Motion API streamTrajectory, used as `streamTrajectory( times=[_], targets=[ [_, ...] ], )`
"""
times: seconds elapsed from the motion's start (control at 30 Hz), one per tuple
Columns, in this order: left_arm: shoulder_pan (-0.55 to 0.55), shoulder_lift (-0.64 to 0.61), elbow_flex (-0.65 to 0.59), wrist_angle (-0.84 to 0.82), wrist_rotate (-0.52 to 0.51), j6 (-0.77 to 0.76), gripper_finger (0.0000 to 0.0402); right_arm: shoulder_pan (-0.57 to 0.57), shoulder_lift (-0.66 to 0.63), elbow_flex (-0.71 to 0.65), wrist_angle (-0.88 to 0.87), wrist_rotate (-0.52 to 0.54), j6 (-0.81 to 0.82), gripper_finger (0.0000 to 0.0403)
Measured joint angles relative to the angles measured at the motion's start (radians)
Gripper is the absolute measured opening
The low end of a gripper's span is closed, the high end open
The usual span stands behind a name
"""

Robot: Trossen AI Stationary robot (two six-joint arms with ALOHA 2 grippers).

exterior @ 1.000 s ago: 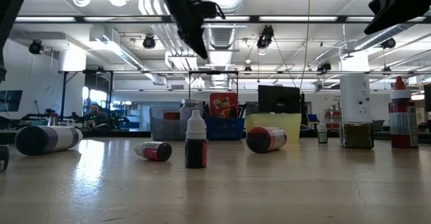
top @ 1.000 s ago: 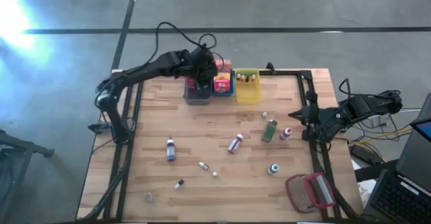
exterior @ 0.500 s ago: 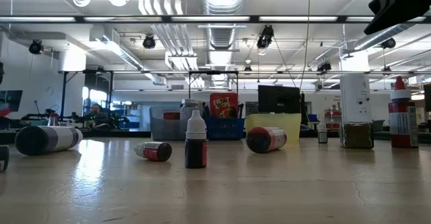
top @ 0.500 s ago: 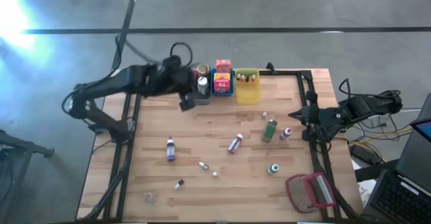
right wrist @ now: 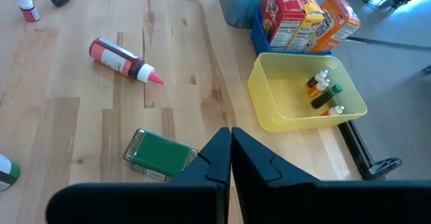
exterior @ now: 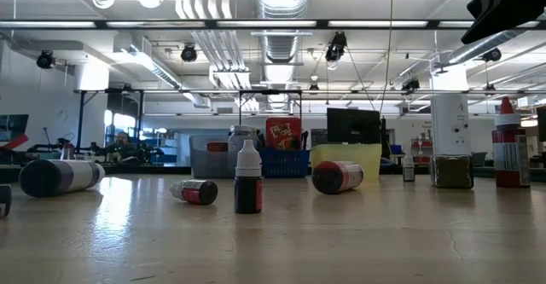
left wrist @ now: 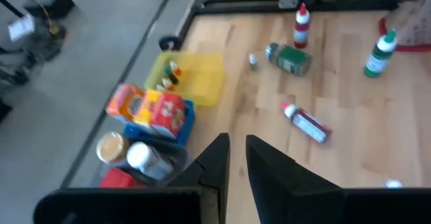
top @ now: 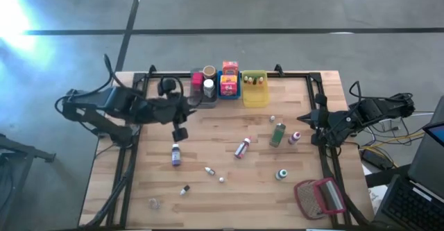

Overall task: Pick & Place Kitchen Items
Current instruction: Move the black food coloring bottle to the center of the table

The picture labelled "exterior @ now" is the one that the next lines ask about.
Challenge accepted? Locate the silver ceiling duct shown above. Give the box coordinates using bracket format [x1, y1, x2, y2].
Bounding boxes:
[253, 0, 312, 63]

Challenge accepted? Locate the small shelf with red bins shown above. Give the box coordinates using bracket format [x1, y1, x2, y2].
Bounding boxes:
[411, 137, 432, 165]

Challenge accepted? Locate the white pillar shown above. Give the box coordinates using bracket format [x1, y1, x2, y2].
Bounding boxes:
[430, 64, 470, 157]

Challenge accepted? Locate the small red-label bottle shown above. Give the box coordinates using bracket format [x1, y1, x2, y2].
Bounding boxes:
[169, 179, 219, 206]

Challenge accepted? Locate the person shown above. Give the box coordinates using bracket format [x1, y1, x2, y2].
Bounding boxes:
[113, 130, 132, 151]

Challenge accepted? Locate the tiny pink-capped bottle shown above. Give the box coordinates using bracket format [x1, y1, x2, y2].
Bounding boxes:
[402, 154, 416, 183]

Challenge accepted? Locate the black monitor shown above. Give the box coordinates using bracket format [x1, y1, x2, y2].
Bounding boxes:
[327, 107, 382, 145]

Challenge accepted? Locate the black overhead gantry bar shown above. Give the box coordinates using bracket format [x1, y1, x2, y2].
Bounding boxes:
[0, 18, 546, 32]

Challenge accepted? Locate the blue plastic basket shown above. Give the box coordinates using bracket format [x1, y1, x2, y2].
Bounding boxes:
[258, 148, 311, 178]

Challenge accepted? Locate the purple bottle with white label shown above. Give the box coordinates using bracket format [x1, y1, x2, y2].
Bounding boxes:
[19, 159, 106, 199]

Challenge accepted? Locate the yellow plastic bin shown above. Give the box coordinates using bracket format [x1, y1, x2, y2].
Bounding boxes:
[310, 142, 383, 179]

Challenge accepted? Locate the grey plastic bin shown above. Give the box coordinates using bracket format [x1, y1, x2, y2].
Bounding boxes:
[189, 135, 240, 179]

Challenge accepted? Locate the black background rig frame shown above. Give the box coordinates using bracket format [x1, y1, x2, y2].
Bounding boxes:
[74, 88, 146, 153]

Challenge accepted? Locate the green spice bottle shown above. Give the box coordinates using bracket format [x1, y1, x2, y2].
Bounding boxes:
[429, 154, 474, 190]

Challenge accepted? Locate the white-lidded spice jar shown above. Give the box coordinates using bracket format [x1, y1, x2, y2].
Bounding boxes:
[228, 125, 259, 179]

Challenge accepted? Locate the black overhead camera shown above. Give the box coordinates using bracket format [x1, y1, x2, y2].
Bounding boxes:
[324, 31, 349, 70]

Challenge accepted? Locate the red cereal box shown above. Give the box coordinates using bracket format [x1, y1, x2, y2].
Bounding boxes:
[265, 116, 303, 151]

